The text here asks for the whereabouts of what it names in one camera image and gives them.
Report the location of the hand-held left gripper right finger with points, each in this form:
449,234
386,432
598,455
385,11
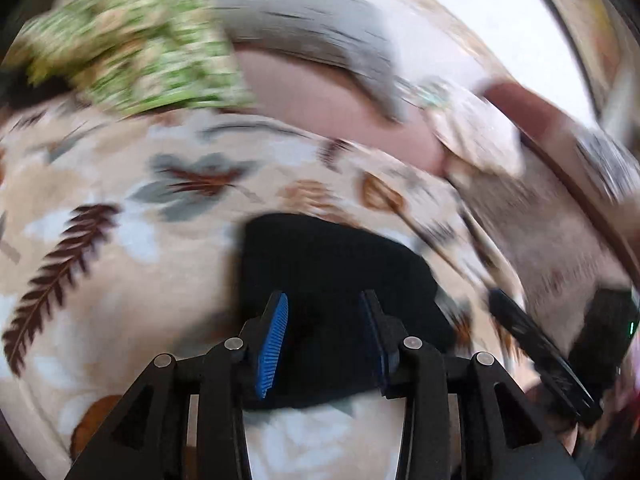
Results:
373,340

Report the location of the grey quilted blanket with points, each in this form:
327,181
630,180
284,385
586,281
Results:
300,15

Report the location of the pink bed mat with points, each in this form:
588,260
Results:
320,105

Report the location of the leaf print fleece blanket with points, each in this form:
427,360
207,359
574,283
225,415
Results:
125,285

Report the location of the cream printed cloth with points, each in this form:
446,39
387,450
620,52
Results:
475,130

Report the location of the small white green cloth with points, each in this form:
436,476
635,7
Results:
425,95

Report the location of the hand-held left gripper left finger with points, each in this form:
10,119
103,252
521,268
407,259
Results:
272,345

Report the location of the grey crumpled garment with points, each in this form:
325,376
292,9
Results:
605,160

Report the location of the black pants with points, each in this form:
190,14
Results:
325,270

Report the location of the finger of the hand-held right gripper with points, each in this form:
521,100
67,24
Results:
540,350

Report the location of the green patterned quilt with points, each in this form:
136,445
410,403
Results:
140,50

